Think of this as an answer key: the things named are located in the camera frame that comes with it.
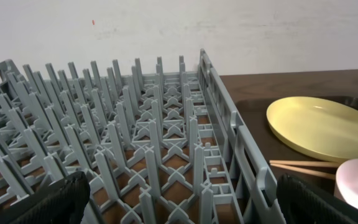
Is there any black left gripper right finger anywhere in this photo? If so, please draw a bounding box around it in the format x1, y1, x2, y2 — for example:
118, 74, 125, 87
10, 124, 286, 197
276, 174, 358, 224

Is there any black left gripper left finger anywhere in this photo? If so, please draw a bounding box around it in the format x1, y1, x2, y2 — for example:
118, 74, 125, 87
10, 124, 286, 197
0, 171, 90, 224

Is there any lower wooden chopstick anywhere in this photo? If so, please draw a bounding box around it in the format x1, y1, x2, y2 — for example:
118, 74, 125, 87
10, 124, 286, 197
271, 164, 336, 180

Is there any wooden chopstick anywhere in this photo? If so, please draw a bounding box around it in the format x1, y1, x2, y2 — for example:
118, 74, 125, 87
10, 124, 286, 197
269, 160, 341, 168
271, 164, 336, 180

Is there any upper wooden chopstick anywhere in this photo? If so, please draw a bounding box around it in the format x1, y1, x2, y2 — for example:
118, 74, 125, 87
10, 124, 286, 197
269, 160, 341, 168

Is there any yellow round plate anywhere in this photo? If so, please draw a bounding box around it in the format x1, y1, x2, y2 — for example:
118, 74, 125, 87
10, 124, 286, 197
266, 96, 358, 162

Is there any dark brown serving tray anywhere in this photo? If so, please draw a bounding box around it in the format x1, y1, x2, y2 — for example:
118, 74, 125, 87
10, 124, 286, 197
236, 96, 358, 194

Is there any grey plastic dish rack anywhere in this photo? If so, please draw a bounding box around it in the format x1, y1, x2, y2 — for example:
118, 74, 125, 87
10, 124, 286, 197
0, 51, 285, 223

